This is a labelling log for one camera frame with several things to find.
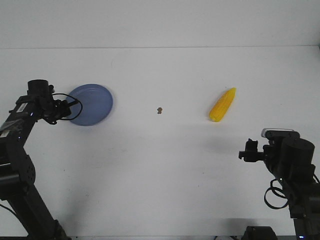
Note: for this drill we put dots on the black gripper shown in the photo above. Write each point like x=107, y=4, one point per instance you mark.
x=286, y=157
x=46, y=107

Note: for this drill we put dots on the blue round plate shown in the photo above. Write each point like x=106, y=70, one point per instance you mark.
x=95, y=104

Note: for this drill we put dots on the yellow toy corn cob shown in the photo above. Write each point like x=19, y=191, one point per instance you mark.
x=222, y=106

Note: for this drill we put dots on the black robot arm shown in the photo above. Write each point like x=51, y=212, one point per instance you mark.
x=17, y=171
x=303, y=201

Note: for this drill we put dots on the black base block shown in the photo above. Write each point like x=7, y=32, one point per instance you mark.
x=259, y=233

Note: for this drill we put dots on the small brown table mark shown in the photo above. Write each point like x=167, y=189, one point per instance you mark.
x=159, y=110

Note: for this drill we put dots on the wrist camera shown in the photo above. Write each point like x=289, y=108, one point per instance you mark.
x=275, y=132

